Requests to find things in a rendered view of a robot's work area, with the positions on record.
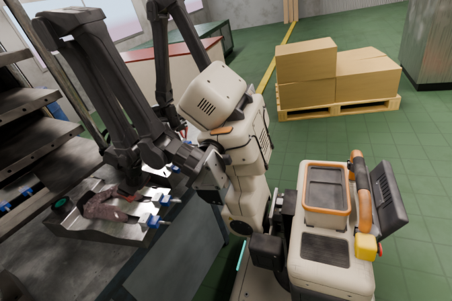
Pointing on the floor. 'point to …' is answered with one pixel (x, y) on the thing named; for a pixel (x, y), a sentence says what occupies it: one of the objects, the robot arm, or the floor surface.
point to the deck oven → (428, 29)
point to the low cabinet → (223, 27)
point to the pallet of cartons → (333, 80)
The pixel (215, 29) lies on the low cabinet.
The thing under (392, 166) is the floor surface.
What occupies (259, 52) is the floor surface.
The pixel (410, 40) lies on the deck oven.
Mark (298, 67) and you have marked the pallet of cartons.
